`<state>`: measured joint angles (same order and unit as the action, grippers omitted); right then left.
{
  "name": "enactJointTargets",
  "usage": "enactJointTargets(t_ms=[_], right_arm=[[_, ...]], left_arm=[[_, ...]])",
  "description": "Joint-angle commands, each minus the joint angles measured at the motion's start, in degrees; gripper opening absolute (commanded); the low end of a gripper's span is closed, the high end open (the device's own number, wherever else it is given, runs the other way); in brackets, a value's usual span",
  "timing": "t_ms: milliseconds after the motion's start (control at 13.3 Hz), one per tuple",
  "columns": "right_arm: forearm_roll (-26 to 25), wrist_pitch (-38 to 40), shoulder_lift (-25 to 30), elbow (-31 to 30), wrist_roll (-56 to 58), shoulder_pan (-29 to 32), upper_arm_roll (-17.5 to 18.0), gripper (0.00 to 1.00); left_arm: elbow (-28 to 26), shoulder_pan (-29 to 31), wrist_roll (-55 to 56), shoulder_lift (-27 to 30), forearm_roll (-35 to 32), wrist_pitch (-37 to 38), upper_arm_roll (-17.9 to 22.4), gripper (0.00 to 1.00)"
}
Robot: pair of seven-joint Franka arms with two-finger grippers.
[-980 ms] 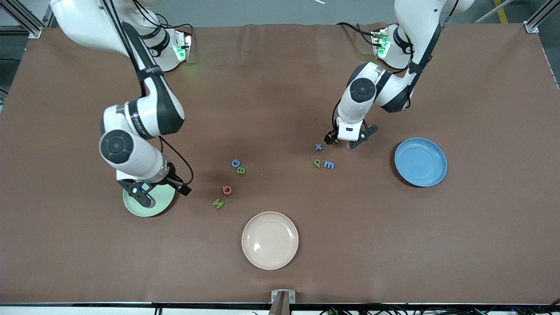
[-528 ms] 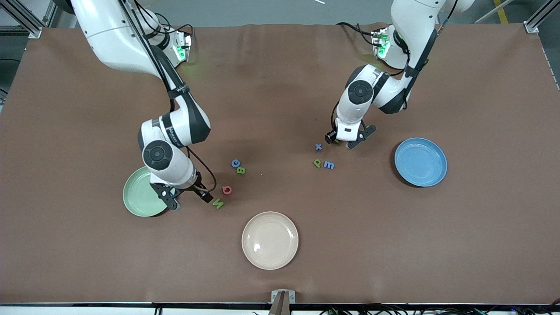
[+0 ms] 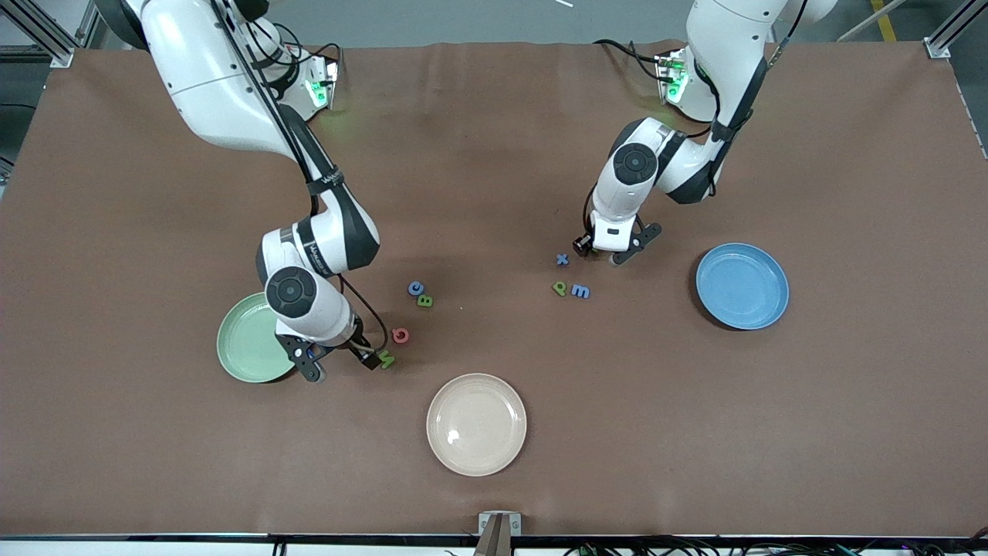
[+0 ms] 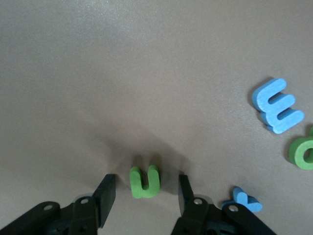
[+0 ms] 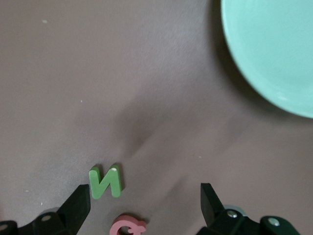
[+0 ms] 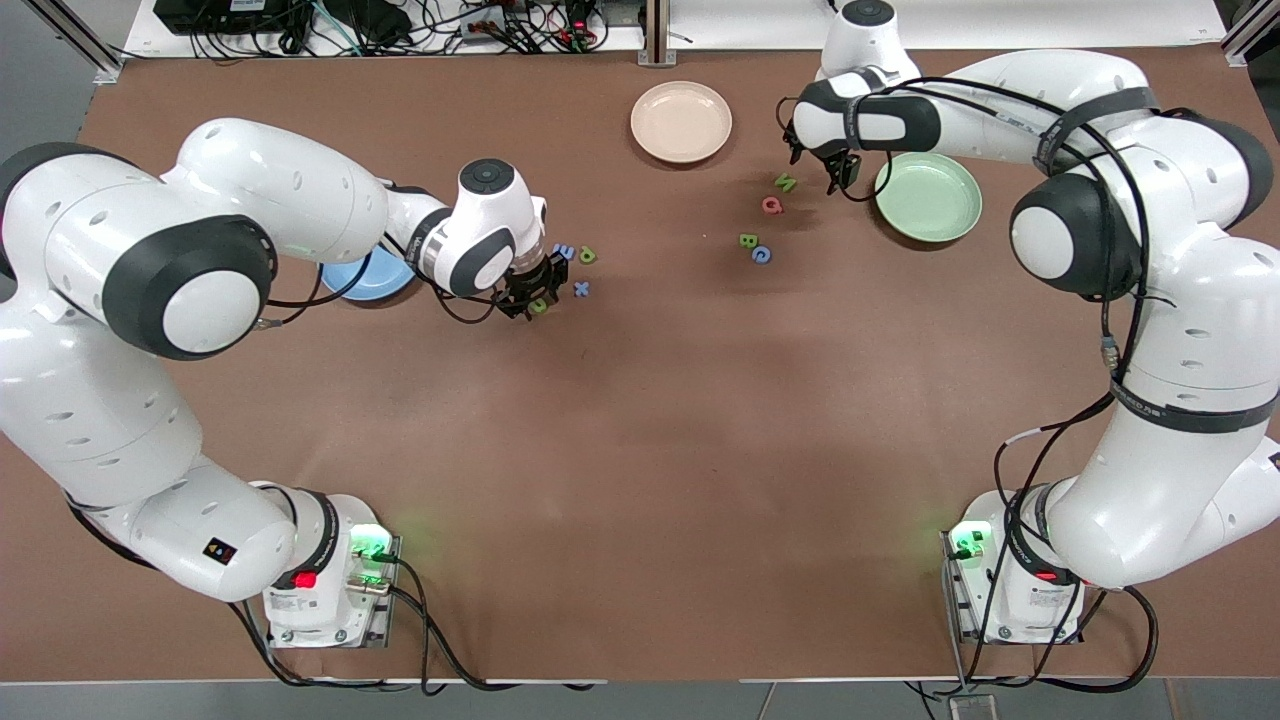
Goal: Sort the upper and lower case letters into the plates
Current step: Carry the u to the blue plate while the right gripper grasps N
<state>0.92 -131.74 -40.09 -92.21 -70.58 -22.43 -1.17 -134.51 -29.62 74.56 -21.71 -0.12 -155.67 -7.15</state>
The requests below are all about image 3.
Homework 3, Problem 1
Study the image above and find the green plate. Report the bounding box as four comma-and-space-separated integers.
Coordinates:
216, 292, 300, 384

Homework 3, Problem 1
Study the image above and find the brown table cover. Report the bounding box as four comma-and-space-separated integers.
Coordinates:
0, 40, 988, 537

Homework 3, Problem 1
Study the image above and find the beige plate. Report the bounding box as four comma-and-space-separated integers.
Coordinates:
426, 373, 528, 477

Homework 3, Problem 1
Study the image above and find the blue plate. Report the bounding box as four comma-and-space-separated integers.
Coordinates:
695, 242, 790, 331

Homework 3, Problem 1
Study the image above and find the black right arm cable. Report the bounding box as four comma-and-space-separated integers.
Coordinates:
208, 0, 391, 352

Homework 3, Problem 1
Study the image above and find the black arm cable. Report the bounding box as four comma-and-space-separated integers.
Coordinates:
580, 0, 807, 240
208, 0, 391, 352

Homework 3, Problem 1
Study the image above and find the grey metal mounting bracket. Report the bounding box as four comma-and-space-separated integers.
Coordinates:
478, 511, 523, 537

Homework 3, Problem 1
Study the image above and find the black left base cable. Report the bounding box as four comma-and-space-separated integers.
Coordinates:
593, 37, 684, 84

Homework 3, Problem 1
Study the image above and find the black base cable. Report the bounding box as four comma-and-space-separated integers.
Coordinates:
262, 22, 346, 82
593, 37, 684, 84

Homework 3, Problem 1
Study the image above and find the grey camera stand pole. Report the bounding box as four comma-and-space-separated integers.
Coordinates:
472, 516, 514, 556

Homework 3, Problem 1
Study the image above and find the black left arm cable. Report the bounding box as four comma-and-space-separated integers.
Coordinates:
580, 0, 807, 240

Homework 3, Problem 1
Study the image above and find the black right base cable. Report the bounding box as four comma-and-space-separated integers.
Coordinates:
262, 22, 346, 82

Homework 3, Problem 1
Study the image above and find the thin white cable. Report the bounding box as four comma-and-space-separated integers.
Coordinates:
837, 0, 908, 42

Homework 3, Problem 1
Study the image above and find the aluminium frame profile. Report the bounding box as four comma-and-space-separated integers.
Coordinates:
924, 0, 988, 59
0, 0, 105, 69

